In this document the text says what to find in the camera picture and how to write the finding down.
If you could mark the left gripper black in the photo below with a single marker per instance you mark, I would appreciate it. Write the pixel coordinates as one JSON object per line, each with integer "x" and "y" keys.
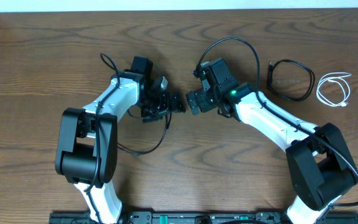
{"x": 166, "y": 107}

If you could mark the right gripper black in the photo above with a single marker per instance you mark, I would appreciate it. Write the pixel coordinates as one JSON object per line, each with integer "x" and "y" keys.
{"x": 201, "y": 96}

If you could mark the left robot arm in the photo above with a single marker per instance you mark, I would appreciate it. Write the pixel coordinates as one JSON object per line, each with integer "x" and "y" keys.
{"x": 87, "y": 142}

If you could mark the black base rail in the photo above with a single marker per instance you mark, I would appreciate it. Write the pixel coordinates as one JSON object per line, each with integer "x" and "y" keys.
{"x": 194, "y": 218}

